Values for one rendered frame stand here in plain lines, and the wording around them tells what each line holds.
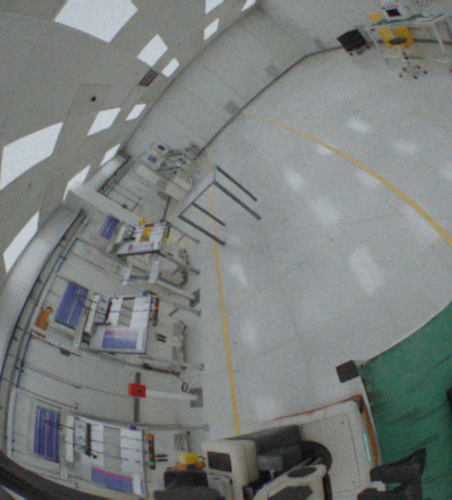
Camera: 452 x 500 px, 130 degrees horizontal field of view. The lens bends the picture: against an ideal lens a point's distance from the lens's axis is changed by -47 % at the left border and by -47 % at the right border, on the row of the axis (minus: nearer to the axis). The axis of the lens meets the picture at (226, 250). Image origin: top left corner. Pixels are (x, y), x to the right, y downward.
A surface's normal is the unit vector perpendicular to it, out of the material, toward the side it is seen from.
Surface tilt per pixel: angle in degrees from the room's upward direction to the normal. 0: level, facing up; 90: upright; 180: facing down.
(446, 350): 0
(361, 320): 0
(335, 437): 0
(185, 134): 90
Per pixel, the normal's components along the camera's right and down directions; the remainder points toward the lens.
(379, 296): -0.72, -0.45
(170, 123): 0.11, 0.68
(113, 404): 0.68, -0.58
